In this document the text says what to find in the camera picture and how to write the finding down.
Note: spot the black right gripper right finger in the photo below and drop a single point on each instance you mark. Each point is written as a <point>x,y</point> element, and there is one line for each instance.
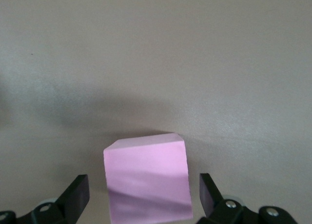
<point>209,197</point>

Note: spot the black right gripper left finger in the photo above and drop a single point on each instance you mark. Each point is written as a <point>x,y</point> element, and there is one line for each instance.
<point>75,197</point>

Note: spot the pink foam block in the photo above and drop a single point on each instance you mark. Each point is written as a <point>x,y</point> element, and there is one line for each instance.
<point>146,180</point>

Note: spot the brown table cover mat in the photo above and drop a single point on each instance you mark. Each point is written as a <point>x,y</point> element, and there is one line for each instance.
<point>156,50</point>

